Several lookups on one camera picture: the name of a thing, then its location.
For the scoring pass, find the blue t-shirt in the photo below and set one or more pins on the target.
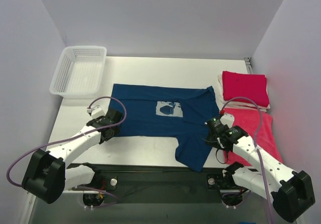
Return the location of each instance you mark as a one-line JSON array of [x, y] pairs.
[[179, 113]]

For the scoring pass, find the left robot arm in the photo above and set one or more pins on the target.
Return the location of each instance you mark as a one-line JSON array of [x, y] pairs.
[[63, 155]]

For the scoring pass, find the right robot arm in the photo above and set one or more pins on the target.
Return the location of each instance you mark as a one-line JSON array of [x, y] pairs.
[[290, 192]]

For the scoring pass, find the pink towel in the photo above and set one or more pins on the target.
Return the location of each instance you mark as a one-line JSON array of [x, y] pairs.
[[249, 120]]

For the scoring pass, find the folded red t-shirt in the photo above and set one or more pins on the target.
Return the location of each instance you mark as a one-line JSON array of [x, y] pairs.
[[252, 86]]

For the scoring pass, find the white plastic basket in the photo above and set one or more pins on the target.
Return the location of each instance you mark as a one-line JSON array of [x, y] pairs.
[[79, 72]]

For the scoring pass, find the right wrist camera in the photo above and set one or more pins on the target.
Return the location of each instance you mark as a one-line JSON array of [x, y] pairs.
[[222, 125]]

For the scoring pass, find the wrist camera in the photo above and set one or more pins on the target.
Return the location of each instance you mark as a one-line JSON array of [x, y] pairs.
[[101, 119], [222, 125]]

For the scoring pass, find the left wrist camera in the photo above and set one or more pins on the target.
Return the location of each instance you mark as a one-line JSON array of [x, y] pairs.
[[101, 119]]

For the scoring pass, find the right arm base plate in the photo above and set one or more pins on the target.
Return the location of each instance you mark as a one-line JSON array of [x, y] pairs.
[[218, 181]]

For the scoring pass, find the aluminium rail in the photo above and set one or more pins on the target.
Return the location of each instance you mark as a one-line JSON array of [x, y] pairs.
[[42, 182]]

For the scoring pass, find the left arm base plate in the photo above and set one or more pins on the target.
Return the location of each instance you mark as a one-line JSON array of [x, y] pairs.
[[103, 181]]

